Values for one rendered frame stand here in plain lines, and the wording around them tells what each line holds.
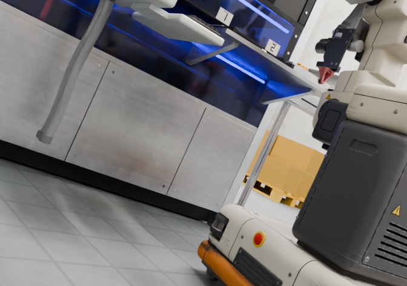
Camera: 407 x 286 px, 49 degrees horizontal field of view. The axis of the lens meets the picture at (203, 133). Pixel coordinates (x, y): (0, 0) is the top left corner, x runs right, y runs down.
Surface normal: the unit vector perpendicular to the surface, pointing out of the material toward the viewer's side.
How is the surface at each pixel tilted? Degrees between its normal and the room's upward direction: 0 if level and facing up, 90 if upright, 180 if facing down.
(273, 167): 90
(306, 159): 90
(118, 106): 90
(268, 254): 90
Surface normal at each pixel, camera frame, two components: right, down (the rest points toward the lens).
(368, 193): -0.79, -0.35
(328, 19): -0.64, -0.29
